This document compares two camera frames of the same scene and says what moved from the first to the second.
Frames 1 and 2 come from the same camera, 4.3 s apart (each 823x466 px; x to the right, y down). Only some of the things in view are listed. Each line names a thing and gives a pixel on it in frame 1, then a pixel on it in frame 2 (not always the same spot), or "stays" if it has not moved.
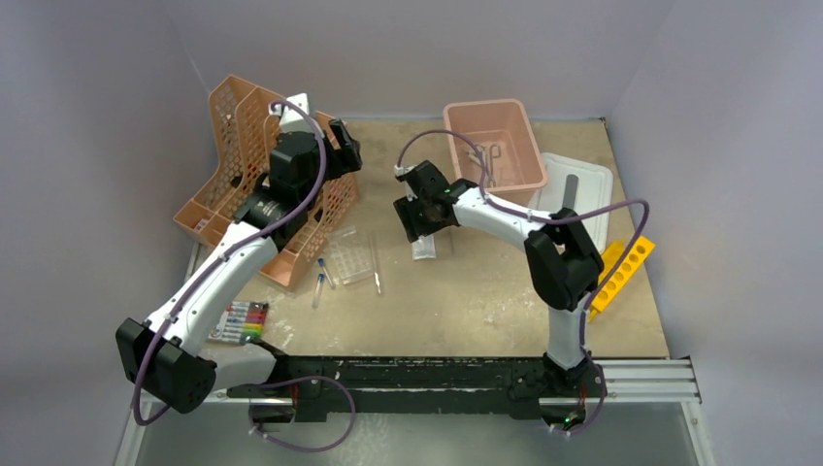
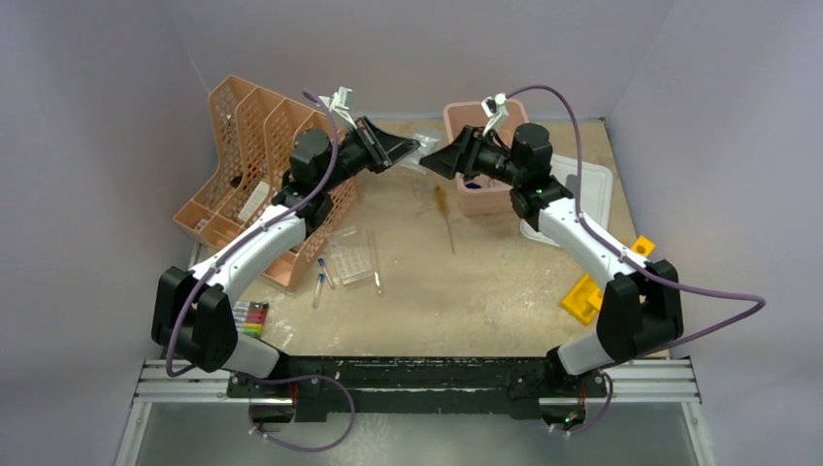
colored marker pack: x=239 y=321 stays
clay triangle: x=423 y=248 -> x=428 y=140
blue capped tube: x=318 y=290 stays
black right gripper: x=408 y=211 -> x=462 y=156
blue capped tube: x=321 y=263 stays
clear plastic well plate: x=352 y=253 stays
